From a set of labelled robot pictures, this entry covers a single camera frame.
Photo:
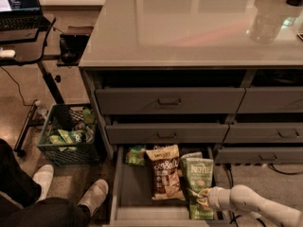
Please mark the top left drawer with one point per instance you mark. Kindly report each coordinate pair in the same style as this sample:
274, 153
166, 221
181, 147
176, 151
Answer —
165, 100

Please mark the middle left drawer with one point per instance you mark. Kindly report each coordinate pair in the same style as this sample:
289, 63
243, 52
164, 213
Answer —
151, 129

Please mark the bottom right drawer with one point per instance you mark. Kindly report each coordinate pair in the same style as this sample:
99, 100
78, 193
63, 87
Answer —
259, 156

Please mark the green chip bag behind Kettle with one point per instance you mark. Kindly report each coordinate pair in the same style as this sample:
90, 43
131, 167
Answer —
183, 160

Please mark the green snack bags in crate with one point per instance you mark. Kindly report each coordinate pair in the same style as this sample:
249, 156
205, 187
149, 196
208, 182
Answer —
70, 126

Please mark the green plastic crate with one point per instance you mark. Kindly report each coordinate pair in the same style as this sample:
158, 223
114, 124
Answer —
59, 156

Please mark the grey counter cabinet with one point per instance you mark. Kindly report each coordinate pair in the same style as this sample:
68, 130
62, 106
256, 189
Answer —
196, 43

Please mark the grey slipper right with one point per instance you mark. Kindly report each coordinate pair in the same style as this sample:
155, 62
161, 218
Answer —
95, 196

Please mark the brown sea salt chip bag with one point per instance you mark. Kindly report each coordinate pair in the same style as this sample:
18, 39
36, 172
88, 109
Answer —
165, 177

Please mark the black device on shelf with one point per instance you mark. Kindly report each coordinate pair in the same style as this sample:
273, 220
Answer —
72, 44

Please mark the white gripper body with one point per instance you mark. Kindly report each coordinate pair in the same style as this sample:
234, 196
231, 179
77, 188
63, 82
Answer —
217, 199

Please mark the white mouse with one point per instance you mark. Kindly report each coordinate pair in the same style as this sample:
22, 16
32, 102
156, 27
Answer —
7, 54

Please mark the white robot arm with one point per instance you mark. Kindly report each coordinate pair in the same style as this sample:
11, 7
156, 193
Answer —
242, 199

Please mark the small green bag drawer back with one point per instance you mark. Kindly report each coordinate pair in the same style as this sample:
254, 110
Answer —
136, 155

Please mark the middle right drawer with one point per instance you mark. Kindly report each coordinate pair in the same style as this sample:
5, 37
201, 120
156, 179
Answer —
265, 133

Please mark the top right drawer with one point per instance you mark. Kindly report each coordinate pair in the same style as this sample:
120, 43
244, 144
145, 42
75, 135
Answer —
272, 100

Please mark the white slipper left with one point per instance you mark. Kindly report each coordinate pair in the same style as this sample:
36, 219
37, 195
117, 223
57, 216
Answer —
44, 177

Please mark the open bottom left drawer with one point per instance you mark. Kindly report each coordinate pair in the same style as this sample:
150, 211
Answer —
133, 206

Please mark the open laptop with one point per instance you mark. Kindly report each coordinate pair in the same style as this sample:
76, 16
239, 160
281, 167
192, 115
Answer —
22, 14

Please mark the green jalapeno Kettle chip bag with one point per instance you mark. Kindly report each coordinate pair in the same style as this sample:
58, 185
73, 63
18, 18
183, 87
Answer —
199, 177

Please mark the person's dark trouser legs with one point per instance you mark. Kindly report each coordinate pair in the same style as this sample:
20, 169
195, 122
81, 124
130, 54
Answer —
52, 212

